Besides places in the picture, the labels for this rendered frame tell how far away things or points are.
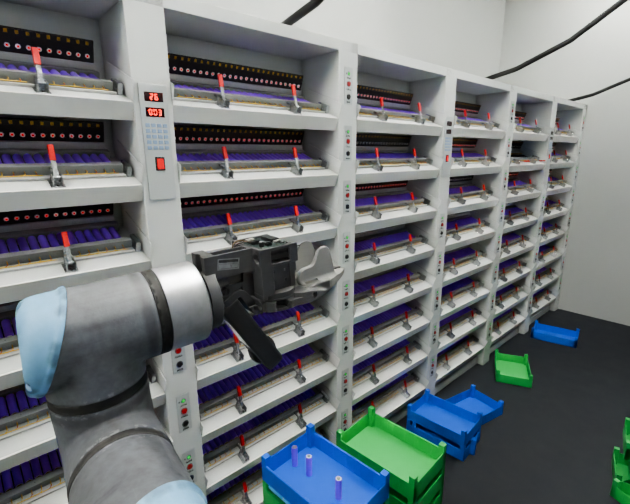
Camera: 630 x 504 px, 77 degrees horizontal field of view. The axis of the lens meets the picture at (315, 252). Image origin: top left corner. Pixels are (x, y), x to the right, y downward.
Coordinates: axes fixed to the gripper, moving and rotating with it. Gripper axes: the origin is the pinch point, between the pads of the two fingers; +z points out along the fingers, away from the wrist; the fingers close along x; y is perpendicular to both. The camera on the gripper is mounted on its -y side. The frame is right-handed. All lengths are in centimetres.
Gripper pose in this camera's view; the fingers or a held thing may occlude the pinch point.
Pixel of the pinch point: (334, 275)
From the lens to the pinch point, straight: 57.2
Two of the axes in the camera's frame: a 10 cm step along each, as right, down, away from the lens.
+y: -0.5, -9.6, -2.7
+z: 7.9, -2.0, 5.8
